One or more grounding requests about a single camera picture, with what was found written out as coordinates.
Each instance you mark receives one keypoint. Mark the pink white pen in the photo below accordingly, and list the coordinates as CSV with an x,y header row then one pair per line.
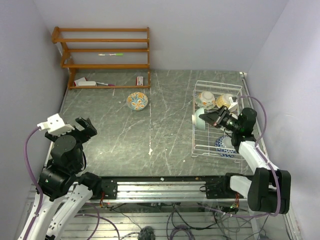
x,y
105,84

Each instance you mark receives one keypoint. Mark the white case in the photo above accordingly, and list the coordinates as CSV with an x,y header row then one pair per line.
x,y
86,84

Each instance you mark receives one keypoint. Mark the red white small box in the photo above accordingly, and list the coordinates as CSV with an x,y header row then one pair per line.
x,y
79,81

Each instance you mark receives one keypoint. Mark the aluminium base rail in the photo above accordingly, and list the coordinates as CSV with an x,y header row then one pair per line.
x,y
161,189

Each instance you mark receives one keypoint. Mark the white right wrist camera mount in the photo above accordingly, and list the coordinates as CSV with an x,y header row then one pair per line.
x,y
233,104

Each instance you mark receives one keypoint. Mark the red patterned bowl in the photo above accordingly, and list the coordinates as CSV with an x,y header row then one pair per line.
x,y
224,147

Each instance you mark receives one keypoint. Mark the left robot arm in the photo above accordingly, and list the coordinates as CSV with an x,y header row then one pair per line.
x,y
63,186

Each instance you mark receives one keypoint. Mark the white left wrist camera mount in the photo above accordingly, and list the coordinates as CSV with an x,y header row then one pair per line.
x,y
55,125

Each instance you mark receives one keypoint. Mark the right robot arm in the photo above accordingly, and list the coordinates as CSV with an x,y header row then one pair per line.
x,y
269,189

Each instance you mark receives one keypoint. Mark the wooden shelf rack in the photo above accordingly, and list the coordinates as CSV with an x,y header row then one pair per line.
x,y
80,48

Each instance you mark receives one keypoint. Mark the red white card box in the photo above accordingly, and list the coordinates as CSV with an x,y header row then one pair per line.
x,y
139,81

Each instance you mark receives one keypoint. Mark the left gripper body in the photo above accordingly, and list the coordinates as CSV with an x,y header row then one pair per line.
x,y
80,136

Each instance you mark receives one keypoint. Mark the white wire dish rack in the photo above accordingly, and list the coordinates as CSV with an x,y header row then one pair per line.
x,y
203,141

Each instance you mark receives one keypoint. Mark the blue orange floral bowl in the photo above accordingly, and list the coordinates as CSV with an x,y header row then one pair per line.
x,y
137,101

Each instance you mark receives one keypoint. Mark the green white pen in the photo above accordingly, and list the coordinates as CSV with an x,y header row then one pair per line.
x,y
110,54

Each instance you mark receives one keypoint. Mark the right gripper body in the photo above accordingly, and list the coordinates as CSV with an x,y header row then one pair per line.
x,y
229,122

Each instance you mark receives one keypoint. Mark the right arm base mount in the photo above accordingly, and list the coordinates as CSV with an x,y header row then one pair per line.
x,y
218,188

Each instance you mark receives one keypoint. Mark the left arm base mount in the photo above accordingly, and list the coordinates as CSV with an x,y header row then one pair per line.
x,y
106,188

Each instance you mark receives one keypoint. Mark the light teal bowl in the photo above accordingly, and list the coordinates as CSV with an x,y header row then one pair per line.
x,y
199,123

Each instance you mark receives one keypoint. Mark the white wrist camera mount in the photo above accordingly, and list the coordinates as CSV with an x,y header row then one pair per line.
x,y
55,125
233,104

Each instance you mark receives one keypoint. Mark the yellow sun blue rim bowl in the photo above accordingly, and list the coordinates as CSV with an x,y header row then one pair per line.
x,y
224,100

